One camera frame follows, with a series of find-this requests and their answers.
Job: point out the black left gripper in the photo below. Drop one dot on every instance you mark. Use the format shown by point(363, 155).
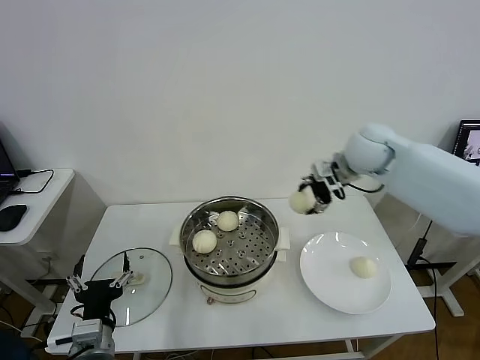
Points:
point(98, 296)

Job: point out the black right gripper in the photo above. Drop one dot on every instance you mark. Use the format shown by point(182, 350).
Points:
point(327, 191)

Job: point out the white steamed baozi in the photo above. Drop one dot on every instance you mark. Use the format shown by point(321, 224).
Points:
point(227, 220)
point(363, 267)
point(204, 242)
point(302, 200)

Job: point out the round glass pot lid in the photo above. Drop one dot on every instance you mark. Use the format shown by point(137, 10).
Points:
point(157, 270)

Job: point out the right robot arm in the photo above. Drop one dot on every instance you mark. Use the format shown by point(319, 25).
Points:
point(431, 180)

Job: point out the stainless steel steamer basket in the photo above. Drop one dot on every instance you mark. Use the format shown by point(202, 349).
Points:
point(270, 234)

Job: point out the round white plate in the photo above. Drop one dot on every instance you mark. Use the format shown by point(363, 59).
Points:
point(330, 285)

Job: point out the white side desk with mouse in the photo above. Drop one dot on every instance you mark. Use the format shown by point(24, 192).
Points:
point(37, 195)

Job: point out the black computer mouse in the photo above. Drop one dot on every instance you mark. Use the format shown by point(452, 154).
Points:
point(11, 217)

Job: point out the cream electric cooking pot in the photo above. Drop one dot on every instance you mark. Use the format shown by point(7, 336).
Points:
point(228, 290)

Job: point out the black laptop with dark screen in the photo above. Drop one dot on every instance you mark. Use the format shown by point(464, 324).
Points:
point(5, 168)

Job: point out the white side desk with label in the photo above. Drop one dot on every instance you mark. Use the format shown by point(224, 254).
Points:
point(453, 302)

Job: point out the white work table frame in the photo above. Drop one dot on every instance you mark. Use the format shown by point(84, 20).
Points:
point(350, 345)

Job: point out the grey laptop showing camera views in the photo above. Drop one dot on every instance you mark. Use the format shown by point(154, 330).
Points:
point(468, 142)

